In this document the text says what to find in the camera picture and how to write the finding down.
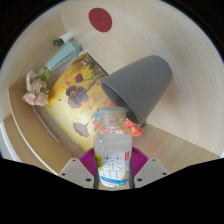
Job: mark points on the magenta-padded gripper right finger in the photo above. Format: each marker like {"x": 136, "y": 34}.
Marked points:
{"x": 150, "y": 170}

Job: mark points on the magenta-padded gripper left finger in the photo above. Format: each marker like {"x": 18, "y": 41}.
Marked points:
{"x": 76, "y": 171}

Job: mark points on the clear plastic drink bottle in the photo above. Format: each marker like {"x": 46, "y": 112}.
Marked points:
{"x": 112, "y": 146}

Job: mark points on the red plush toy figure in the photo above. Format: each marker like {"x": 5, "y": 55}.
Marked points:
{"x": 135, "y": 130}

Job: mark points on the white light bar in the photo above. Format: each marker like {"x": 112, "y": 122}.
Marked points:
{"x": 45, "y": 125}

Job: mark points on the yellow poppy flower painting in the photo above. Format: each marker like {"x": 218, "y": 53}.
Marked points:
{"x": 71, "y": 110}

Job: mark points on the light wooden desk shelf unit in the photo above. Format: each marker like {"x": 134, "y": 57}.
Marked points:
{"x": 23, "y": 133}

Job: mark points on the grey plastic cup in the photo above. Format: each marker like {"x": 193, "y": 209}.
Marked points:
{"x": 143, "y": 83}

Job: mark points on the teal faceted vase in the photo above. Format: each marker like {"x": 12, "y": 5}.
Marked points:
{"x": 65, "y": 55}

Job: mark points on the small plant in white pot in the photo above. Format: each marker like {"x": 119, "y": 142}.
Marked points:
{"x": 65, "y": 38}

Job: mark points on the flat round red coaster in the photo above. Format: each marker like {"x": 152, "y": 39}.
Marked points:
{"x": 100, "y": 20}

